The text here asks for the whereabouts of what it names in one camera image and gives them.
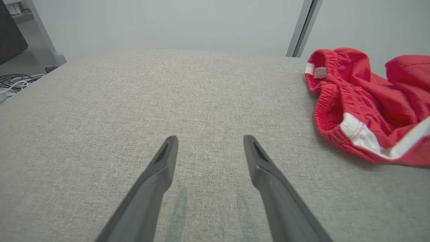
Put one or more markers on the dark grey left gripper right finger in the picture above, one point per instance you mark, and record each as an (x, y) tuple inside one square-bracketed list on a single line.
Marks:
[(285, 208)]

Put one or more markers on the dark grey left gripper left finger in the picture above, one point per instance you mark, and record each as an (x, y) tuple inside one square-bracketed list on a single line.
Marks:
[(144, 201)]

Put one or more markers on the red shorts with white stripe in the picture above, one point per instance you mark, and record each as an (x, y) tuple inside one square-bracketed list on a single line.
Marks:
[(362, 90)]

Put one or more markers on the small black plug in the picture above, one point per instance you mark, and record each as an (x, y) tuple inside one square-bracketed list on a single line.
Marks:
[(51, 69)]

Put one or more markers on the white stand leg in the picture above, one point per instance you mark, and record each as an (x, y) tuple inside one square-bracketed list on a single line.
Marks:
[(59, 58)]

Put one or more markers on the dark framed panel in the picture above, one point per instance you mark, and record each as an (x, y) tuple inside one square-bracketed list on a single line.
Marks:
[(10, 37)]

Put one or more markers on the aluminium wall rail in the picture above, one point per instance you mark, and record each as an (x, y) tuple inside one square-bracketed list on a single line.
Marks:
[(304, 27)]

